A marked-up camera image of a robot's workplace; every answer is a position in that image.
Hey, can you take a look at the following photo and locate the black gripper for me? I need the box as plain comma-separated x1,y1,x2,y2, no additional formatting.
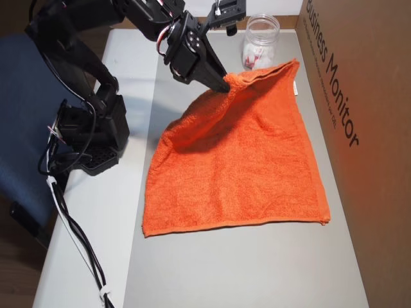
163,11,231,94

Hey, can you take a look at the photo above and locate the orange terry towel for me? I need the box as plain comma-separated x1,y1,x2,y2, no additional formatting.
141,58,331,239

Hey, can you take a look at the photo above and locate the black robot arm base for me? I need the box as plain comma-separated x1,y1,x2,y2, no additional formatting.
54,94,131,177

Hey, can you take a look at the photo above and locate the red white paper packet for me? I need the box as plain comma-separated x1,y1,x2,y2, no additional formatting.
243,51,263,70

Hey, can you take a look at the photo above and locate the clear plastic jar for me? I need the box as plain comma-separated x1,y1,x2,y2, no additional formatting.
241,14,281,71

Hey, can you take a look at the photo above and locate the brown cardboard monitor box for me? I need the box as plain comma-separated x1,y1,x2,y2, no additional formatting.
295,0,411,308

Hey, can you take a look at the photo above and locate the blue office chair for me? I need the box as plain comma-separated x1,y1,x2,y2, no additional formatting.
0,33,107,251

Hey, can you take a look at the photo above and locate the grey table mat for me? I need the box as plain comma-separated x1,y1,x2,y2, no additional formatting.
123,29,370,308

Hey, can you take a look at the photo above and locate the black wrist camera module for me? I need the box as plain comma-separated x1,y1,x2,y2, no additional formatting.
205,0,248,37

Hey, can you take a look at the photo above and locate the black power cable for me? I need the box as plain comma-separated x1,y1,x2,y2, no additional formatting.
38,96,115,308

